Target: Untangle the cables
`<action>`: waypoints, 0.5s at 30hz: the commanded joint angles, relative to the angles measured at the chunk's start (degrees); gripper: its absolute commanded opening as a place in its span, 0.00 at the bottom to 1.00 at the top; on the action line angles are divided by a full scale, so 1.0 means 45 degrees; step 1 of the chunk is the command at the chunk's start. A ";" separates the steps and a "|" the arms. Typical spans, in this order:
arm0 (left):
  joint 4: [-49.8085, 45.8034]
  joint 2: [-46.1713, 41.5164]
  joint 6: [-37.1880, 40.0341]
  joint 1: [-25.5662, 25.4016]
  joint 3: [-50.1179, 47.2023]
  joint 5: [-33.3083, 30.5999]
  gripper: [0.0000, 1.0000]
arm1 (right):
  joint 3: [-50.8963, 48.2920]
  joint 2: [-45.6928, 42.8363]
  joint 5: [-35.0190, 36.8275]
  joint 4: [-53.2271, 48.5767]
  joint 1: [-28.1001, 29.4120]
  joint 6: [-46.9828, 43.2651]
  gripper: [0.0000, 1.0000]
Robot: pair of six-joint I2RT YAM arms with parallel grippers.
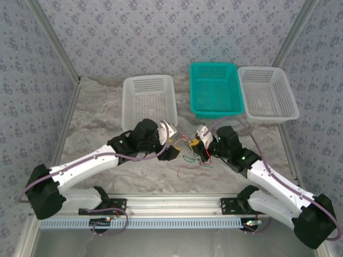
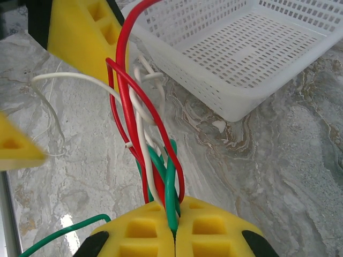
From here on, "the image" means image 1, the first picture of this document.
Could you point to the teal perforated plastic basket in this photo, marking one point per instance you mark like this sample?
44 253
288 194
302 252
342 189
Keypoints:
214 91

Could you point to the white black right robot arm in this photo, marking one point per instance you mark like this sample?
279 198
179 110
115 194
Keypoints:
270 179

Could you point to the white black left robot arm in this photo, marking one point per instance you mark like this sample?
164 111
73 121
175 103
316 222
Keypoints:
80 167

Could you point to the white perforated plastic basket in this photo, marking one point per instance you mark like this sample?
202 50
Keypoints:
268 93
148 101

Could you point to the small circuit board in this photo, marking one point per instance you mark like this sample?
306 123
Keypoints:
100 222
252 223

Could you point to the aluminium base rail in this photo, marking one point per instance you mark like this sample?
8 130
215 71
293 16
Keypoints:
171 202

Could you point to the grey metal base plate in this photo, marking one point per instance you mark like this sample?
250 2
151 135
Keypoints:
160 243

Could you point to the aluminium frame post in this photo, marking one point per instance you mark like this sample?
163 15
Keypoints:
294 32
53 40

